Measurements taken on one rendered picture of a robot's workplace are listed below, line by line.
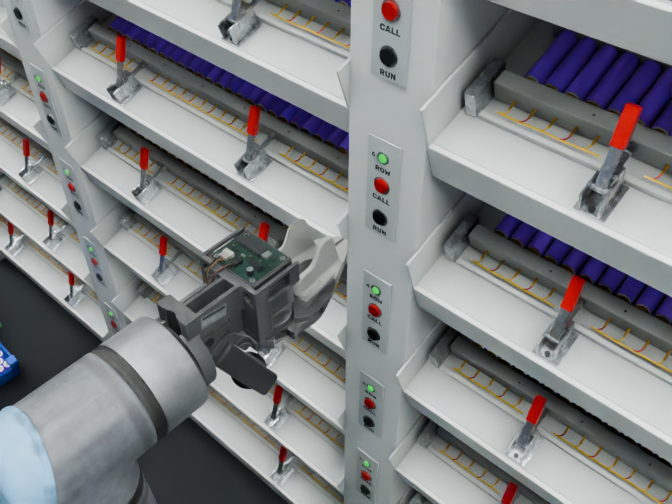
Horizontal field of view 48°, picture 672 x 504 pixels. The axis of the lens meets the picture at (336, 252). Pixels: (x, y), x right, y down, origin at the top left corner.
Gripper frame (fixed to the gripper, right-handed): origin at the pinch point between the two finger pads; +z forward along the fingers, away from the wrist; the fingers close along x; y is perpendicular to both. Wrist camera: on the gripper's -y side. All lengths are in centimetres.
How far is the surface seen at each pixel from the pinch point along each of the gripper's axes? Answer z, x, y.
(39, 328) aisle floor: 3, 105, -96
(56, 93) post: 7, 66, -12
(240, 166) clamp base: 8.2, 23.5, -5.8
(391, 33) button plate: 7.0, -0.1, 21.0
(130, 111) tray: 7.8, 46.1, -7.3
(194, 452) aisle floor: 6, 48, -96
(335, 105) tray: 7.4, 6.7, 10.7
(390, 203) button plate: 7.0, -1.2, 2.6
